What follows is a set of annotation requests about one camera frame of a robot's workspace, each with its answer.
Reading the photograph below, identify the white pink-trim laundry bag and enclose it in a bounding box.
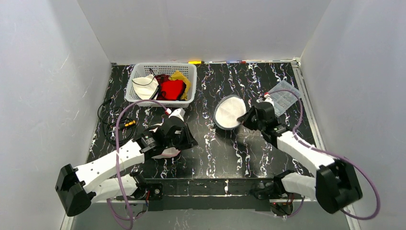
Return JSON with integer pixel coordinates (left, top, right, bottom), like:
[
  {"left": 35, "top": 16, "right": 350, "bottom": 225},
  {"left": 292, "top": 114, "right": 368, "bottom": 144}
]
[{"left": 149, "top": 125, "right": 181, "bottom": 160}]

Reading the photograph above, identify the bright red bra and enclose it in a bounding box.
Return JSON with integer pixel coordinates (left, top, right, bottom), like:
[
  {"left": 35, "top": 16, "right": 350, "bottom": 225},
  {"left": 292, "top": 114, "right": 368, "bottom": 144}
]
[{"left": 157, "top": 80, "right": 187, "bottom": 101}]

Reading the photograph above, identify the black bra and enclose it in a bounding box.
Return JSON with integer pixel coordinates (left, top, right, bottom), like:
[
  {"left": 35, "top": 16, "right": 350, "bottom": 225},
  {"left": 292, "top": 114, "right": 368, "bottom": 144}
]
[{"left": 132, "top": 68, "right": 160, "bottom": 100}]

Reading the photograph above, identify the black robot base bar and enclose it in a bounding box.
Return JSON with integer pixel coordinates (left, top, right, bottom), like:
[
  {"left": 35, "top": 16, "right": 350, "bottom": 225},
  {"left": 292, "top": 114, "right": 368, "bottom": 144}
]
[{"left": 115, "top": 179, "right": 294, "bottom": 217}]

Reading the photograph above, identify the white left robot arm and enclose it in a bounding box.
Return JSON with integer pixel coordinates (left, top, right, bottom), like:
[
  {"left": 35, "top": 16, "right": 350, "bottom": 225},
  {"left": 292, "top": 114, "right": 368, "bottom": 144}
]
[{"left": 55, "top": 117, "right": 198, "bottom": 217}]

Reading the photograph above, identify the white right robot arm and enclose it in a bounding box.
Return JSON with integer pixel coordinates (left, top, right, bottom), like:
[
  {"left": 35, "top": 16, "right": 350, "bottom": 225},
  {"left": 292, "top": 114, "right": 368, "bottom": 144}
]
[{"left": 237, "top": 102, "right": 363, "bottom": 214}]

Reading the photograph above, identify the dark red bra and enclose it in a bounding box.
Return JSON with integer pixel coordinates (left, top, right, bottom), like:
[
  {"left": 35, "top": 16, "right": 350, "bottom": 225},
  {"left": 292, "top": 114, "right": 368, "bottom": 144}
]
[{"left": 155, "top": 74, "right": 170, "bottom": 84}]

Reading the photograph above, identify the yellow bra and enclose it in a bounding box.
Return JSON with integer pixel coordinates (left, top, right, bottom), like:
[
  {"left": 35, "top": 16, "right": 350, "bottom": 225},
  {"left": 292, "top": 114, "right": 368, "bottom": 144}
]
[{"left": 171, "top": 70, "right": 191, "bottom": 100}]

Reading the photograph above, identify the clear plastic parts box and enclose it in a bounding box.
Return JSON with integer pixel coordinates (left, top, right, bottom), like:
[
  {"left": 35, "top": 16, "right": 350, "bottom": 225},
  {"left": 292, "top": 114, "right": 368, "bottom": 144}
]
[{"left": 268, "top": 80, "right": 301, "bottom": 117}]

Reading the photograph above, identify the white plastic basket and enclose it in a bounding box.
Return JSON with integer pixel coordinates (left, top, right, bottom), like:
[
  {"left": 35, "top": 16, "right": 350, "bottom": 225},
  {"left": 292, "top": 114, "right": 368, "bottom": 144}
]
[{"left": 124, "top": 62, "right": 197, "bottom": 108}]

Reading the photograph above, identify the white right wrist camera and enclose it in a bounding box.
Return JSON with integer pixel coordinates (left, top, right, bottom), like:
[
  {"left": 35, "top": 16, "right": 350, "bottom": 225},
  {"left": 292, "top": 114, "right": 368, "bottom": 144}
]
[{"left": 257, "top": 92, "right": 274, "bottom": 106}]

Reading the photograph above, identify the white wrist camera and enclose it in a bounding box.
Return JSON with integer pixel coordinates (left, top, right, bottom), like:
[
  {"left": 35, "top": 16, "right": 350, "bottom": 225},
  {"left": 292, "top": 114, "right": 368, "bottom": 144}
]
[
  {"left": 257, "top": 92, "right": 274, "bottom": 106},
  {"left": 169, "top": 108, "right": 185, "bottom": 121}
]

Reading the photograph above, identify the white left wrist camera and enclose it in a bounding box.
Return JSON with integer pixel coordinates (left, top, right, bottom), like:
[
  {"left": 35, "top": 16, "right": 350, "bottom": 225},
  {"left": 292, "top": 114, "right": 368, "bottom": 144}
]
[{"left": 169, "top": 108, "right": 185, "bottom": 121}]

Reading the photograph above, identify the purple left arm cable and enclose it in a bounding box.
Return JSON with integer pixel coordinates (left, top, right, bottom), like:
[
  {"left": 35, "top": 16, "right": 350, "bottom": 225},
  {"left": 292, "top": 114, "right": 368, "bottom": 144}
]
[{"left": 106, "top": 99, "right": 172, "bottom": 230}]

